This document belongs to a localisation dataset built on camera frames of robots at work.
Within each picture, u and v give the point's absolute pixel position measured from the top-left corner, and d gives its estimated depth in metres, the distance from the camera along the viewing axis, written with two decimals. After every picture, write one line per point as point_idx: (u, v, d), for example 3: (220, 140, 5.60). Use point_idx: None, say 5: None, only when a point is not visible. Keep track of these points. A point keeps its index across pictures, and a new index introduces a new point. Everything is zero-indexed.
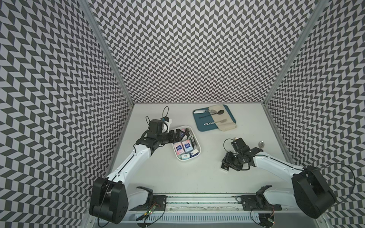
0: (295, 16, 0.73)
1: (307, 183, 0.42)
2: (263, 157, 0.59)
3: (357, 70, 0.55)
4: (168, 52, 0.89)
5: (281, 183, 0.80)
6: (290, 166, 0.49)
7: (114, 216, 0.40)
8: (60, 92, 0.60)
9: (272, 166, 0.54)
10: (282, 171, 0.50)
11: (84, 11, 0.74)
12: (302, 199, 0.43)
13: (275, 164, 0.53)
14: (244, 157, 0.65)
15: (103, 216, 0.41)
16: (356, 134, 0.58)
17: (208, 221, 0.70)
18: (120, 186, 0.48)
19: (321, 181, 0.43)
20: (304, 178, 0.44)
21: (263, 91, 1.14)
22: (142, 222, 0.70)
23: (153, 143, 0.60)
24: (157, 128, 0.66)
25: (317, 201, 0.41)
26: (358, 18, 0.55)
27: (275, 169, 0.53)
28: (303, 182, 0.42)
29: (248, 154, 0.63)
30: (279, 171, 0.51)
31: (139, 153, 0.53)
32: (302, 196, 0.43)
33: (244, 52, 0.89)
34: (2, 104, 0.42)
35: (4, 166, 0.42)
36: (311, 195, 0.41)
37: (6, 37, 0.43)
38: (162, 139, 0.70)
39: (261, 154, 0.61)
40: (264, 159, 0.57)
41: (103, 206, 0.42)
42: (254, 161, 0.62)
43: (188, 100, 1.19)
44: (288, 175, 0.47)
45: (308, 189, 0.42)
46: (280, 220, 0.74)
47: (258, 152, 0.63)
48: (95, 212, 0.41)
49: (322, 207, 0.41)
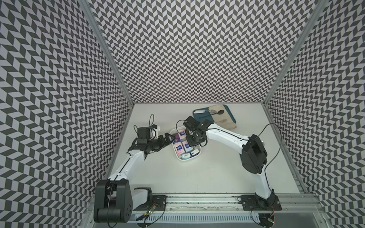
0: (295, 16, 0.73)
1: (252, 150, 0.50)
2: (215, 130, 0.61)
3: (358, 70, 0.55)
4: (168, 52, 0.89)
5: (274, 180, 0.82)
6: (239, 137, 0.55)
7: (122, 213, 0.41)
8: (60, 92, 0.60)
9: (223, 139, 0.58)
10: (233, 143, 0.55)
11: (84, 11, 0.74)
12: (249, 163, 0.52)
13: (226, 136, 0.57)
14: (196, 132, 0.65)
15: (111, 219, 0.41)
16: (356, 134, 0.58)
17: (208, 221, 0.70)
18: (124, 181, 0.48)
19: (260, 144, 0.53)
20: (249, 147, 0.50)
21: (263, 91, 1.14)
22: (142, 222, 0.70)
23: (145, 147, 0.64)
24: (147, 134, 0.70)
25: (257, 161, 0.51)
26: (358, 18, 0.55)
27: (225, 140, 0.58)
28: (249, 151, 0.49)
29: (200, 127, 0.64)
30: (230, 143, 0.57)
31: (136, 155, 0.57)
32: (248, 161, 0.52)
33: (244, 52, 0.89)
34: (2, 104, 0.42)
35: (4, 166, 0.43)
36: (254, 158, 0.50)
37: (6, 38, 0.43)
38: (152, 145, 0.73)
39: (212, 128, 0.62)
40: (215, 132, 0.60)
41: (110, 209, 0.41)
42: (206, 133, 0.64)
43: (188, 100, 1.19)
44: (238, 146, 0.53)
45: (252, 155, 0.50)
46: (281, 221, 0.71)
47: (209, 125, 0.64)
48: (101, 218, 0.41)
49: (260, 165, 0.52)
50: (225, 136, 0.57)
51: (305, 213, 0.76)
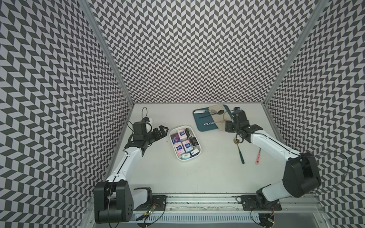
0: (295, 16, 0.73)
1: (299, 167, 0.43)
2: (261, 136, 0.58)
3: (358, 70, 0.55)
4: (168, 52, 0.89)
5: (275, 178, 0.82)
6: (288, 149, 0.49)
7: (124, 213, 0.41)
8: (60, 92, 0.60)
9: (268, 147, 0.54)
10: (278, 153, 0.50)
11: (84, 11, 0.74)
12: (292, 181, 0.45)
13: (273, 145, 0.52)
14: (240, 132, 0.65)
15: (112, 220, 0.41)
16: (356, 134, 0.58)
17: (208, 221, 0.70)
18: (123, 183, 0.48)
19: (313, 165, 0.44)
20: (298, 162, 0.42)
21: (263, 91, 1.14)
22: (142, 222, 0.69)
23: (142, 143, 0.62)
24: (142, 129, 0.68)
25: (303, 183, 0.43)
26: (358, 18, 0.55)
27: (270, 150, 0.53)
28: (297, 166, 0.43)
29: (246, 129, 0.63)
30: (275, 153, 0.51)
31: (133, 153, 0.55)
32: (292, 178, 0.44)
33: (244, 52, 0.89)
34: (2, 104, 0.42)
35: (4, 166, 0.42)
36: (299, 177, 0.43)
37: (6, 38, 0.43)
38: (149, 138, 0.72)
39: (259, 132, 0.60)
40: (261, 138, 0.57)
41: (110, 210, 0.41)
42: (249, 137, 0.62)
43: (188, 100, 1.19)
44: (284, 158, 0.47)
45: (299, 173, 0.43)
46: (281, 222, 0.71)
47: (257, 129, 0.62)
48: (102, 219, 0.40)
49: (307, 190, 0.43)
50: (271, 144, 0.53)
51: (304, 213, 0.76)
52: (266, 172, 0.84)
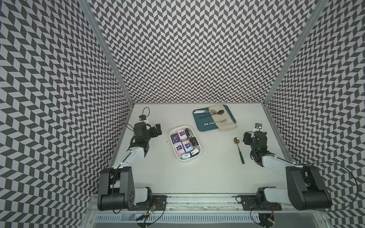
0: (295, 16, 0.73)
1: (299, 176, 0.45)
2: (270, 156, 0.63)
3: (358, 70, 0.55)
4: (168, 52, 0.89)
5: (274, 177, 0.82)
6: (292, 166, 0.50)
7: (126, 200, 0.42)
8: (60, 92, 0.60)
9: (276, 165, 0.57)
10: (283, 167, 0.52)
11: (84, 11, 0.74)
12: (293, 191, 0.45)
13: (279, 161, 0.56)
14: (255, 156, 0.69)
15: (116, 206, 0.42)
16: (356, 134, 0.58)
17: (208, 221, 0.70)
18: (127, 168, 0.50)
19: (317, 179, 0.44)
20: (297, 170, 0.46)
21: (263, 91, 1.14)
22: (142, 222, 0.70)
23: (145, 145, 0.67)
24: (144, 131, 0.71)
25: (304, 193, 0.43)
26: (358, 18, 0.55)
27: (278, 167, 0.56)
28: (295, 173, 0.45)
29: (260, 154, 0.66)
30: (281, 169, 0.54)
31: (136, 149, 0.60)
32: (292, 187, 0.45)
33: (244, 52, 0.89)
34: (2, 104, 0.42)
35: (4, 166, 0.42)
36: (299, 185, 0.44)
37: (6, 37, 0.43)
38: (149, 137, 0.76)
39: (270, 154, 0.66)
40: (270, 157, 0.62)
41: (114, 196, 0.43)
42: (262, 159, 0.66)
43: (188, 100, 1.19)
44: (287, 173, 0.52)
45: (298, 181, 0.44)
46: (281, 222, 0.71)
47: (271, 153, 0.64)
48: (106, 206, 0.42)
49: (310, 202, 0.42)
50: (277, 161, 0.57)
51: (304, 213, 0.76)
52: (266, 171, 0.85)
